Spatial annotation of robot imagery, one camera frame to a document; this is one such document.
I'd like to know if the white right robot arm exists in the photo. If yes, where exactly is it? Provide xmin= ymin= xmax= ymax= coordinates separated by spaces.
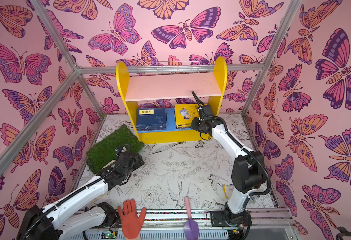
xmin=191 ymin=104 xmax=272 ymax=226

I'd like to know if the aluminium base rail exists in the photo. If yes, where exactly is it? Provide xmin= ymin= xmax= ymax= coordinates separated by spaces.
xmin=82 ymin=208 xmax=293 ymax=240

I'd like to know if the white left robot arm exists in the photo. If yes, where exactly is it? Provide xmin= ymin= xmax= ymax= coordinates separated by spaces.
xmin=16 ymin=145 xmax=144 ymax=240

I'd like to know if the aluminium frame post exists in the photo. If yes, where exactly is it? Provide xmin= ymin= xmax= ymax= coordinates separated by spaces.
xmin=242 ymin=0 xmax=302 ymax=117

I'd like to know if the yellow pink blue bookshelf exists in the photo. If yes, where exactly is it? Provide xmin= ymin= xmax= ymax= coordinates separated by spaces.
xmin=116 ymin=57 xmax=228 ymax=144

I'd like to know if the green artificial grass mat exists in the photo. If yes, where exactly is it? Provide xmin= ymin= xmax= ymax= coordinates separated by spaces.
xmin=86 ymin=125 xmax=144 ymax=174

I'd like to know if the purple pink garden trowel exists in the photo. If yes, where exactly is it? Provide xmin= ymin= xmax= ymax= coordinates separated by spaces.
xmin=184 ymin=197 xmax=199 ymax=240

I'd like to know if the red rubber glove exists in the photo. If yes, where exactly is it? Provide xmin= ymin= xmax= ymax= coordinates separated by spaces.
xmin=117 ymin=199 xmax=146 ymax=240

